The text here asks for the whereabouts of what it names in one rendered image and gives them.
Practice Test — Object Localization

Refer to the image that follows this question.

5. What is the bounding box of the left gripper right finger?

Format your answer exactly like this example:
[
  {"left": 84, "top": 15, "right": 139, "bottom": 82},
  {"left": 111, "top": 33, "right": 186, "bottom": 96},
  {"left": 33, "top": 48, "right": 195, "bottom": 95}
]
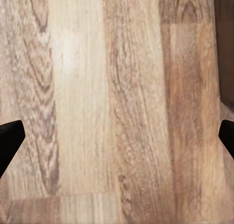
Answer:
[{"left": 218, "top": 120, "right": 234, "bottom": 159}]

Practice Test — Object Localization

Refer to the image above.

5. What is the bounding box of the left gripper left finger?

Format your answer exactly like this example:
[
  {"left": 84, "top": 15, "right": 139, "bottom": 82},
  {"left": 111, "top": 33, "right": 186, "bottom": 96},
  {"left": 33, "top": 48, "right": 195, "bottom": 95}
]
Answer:
[{"left": 0, "top": 120, "right": 25, "bottom": 178}]

